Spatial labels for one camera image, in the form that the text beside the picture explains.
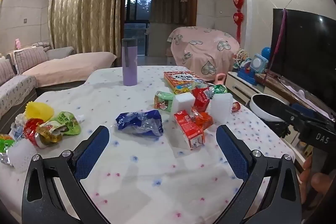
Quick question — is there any red snack wrapper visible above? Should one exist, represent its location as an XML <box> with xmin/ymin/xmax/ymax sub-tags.
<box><xmin>192</xmin><ymin>86</ymin><xmax>212</xmax><ymax>112</ymax></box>

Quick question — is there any red foil wrapper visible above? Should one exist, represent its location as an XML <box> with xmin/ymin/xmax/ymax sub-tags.
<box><xmin>24</xmin><ymin>118</ymin><xmax>45</xmax><ymax>146</ymax></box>

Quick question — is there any white dotted tablecloth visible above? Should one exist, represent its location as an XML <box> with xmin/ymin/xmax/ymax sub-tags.
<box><xmin>0</xmin><ymin>65</ymin><xmax>297</xmax><ymax>224</ymax></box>

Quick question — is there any chair under pink heart cover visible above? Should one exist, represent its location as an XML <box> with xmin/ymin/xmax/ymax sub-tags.
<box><xmin>167</xmin><ymin>26</ymin><xmax>240</xmax><ymax>81</ymax></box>

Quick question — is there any glass balcony door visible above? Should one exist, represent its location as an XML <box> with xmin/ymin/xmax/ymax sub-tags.
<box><xmin>123</xmin><ymin>0</ymin><xmax>153</xmax><ymax>56</ymax></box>

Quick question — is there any pink striped cushion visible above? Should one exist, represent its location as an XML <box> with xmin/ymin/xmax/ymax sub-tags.
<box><xmin>0</xmin><ymin>57</ymin><xmax>16</xmax><ymax>85</ymax></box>
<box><xmin>13</xmin><ymin>46</ymin><xmax>49</xmax><ymax>75</ymax></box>

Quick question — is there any silver foil scrap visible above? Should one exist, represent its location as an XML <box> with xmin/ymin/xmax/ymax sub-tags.
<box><xmin>0</xmin><ymin>153</ymin><xmax>13</xmax><ymax>167</ymax></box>

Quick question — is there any red milk carton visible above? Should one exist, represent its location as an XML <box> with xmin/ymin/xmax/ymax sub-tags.
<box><xmin>174</xmin><ymin>110</ymin><xmax>205</xmax><ymax>150</ymax></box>

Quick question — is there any purple drink bottle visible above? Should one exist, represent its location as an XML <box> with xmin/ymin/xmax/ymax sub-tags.
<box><xmin>121</xmin><ymin>38</ymin><xmax>138</xmax><ymax>86</ymax></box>

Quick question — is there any orange-red crumpled wrapper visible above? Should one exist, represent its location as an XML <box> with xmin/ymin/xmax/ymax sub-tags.
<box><xmin>192</xmin><ymin>109</ymin><xmax>214</xmax><ymax>130</ymax></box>

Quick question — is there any blue plastic wrapper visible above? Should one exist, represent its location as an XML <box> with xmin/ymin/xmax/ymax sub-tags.
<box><xmin>115</xmin><ymin>110</ymin><xmax>164</xmax><ymax>136</ymax></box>

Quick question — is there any gold patterned curtain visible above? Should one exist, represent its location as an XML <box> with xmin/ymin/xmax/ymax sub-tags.
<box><xmin>48</xmin><ymin>0</ymin><xmax>124</xmax><ymax>56</ymax></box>

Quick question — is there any red hanging decoration string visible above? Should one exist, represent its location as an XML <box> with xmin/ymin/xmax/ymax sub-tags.
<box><xmin>232</xmin><ymin>0</ymin><xmax>244</xmax><ymax>42</ymax></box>

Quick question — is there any gold foil jelly cup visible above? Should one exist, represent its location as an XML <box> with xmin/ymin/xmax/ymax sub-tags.
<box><xmin>35</xmin><ymin>126</ymin><xmax>63</xmax><ymax>148</ymax></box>

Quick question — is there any bright green wrapper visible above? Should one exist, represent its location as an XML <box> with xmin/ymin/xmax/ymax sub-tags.
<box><xmin>0</xmin><ymin>134</ymin><xmax>16</xmax><ymax>153</ymax></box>

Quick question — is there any grey sofa with pink cover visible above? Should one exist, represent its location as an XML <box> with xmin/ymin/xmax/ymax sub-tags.
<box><xmin>0</xmin><ymin>42</ymin><xmax>117</xmax><ymax>127</ymax></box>

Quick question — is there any person's right hand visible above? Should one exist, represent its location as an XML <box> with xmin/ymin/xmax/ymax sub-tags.
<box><xmin>300</xmin><ymin>154</ymin><xmax>329</xmax><ymax>203</ymax></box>

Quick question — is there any black television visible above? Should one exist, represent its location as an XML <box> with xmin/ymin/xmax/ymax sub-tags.
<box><xmin>269</xmin><ymin>8</ymin><xmax>336</xmax><ymax>111</ymax></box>

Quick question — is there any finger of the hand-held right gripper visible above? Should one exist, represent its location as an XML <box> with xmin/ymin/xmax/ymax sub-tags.
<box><xmin>278</xmin><ymin>105</ymin><xmax>308</xmax><ymax>140</ymax></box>
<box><xmin>291</xmin><ymin>103</ymin><xmax>336</xmax><ymax>123</ymax></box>

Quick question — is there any white bowl with dark inside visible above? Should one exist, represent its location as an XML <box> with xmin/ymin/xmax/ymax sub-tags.
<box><xmin>249</xmin><ymin>94</ymin><xmax>289</xmax><ymax>124</ymax></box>

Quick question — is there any orange snack box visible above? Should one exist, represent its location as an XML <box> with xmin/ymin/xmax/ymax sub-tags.
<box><xmin>163</xmin><ymin>71</ymin><xmax>208</xmax><ymax>94</ymax></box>

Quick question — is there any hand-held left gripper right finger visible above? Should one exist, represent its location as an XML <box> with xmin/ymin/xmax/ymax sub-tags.
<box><xmin>216</xmin><ymin>124</ymin><xmax>302</xmax><ymax>224</ymax></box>

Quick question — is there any wire bead maze toy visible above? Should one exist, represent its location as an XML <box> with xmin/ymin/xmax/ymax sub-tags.
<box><xmin>232</xmin><ymin>49</ymin><xmax>248</xmax><ymax>69</ymax></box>

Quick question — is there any light blue toy box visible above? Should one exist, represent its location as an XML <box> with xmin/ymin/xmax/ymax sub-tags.
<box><xmin>252</xmin><ymin>54</ymin><xmax>269</xmax><ymax>73</ymax></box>

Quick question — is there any green drink carton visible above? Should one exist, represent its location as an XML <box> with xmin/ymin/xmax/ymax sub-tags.
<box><xmin>154</xmin><ymin>91</ymin><xmax>175</xmax><ymax>111</ymax></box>

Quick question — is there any yellow plastic cup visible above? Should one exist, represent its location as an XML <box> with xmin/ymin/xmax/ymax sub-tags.
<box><xmin>25</xmin><ymin>101</ymin><xmax>55</xmax><ymax>121</ymax></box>

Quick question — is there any white foam block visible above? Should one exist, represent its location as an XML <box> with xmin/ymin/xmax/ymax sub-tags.
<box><xmin>171</xmin><ymin>94</ymin><xmax>196</xmax><ymax>113</ymax></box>
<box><xmin>210</xmin><ymin>94</ymin><xmax>233</xmax><ymax>125</ymax></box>

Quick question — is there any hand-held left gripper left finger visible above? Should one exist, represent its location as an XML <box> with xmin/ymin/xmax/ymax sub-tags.
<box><xmin>22</xmin><ymin>125</ymin><xmax>110</xmax><ymax>224</ymax></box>

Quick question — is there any green shiny wrapper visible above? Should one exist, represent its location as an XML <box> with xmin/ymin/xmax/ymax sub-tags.
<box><xmin>210</xmin><ymin>84</ymin><xmax>227</xmax><ymax>94</ymax></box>

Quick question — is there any blue toy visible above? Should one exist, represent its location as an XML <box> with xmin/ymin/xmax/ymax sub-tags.
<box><xmin>238</xmin><ymin>60</ymin><xmax>259</xmax><ymax>84</ymax></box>

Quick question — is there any pink stick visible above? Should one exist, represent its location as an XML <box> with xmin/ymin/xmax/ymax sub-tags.
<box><xmin>265</xmin><ymin>9</ymin><xmax>287</xmax><ymax>83</ymax></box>

